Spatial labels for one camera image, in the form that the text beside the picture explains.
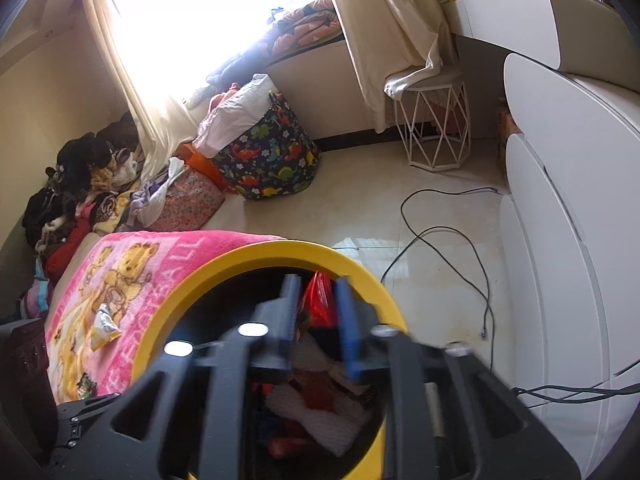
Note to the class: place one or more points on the orange bag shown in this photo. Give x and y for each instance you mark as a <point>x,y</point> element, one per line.
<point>197,161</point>

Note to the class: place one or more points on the white yellow snack bag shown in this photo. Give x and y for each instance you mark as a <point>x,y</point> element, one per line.
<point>104,330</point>

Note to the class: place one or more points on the red snack wrapper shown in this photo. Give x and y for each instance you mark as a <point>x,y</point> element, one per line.
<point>317,308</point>

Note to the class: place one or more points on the small green black wrapper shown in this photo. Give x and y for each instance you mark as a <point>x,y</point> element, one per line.
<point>86,387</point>

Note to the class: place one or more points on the floral pink cushion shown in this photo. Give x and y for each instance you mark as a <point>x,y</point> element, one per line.
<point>191,200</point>

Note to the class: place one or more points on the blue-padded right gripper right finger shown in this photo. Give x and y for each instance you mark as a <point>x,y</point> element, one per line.
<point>363,355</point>

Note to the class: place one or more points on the white bag in basket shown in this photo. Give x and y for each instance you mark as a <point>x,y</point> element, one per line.
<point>233,117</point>

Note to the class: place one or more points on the white wire side table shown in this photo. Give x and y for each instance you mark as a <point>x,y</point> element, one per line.
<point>433,120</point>

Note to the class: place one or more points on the white foam net in bin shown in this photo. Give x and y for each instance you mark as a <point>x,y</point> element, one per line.
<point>320,397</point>

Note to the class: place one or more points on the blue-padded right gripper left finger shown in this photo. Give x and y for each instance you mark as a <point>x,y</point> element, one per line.
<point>274,328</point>

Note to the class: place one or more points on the pink bear fleece blanket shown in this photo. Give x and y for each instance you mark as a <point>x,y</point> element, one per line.
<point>133,273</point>

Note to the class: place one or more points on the pile of clothes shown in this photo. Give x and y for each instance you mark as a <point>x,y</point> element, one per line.
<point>95,187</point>

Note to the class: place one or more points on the cream curtain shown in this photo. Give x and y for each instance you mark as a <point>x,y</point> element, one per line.
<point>136,52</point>
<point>387,37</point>

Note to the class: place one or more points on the orange patterned quilt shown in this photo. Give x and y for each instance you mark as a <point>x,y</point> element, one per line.
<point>302,28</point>

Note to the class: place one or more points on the dinosaur print laundry basket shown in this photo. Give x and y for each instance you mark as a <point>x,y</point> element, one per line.
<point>275,157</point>

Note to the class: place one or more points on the cream curtain left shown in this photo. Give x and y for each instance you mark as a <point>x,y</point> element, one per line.
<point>136,52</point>

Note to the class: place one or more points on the blue clothing on sill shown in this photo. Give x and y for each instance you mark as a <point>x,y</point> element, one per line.
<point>241,68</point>

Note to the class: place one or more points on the cream curtain right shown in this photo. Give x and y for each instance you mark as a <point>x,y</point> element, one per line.
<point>387,37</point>

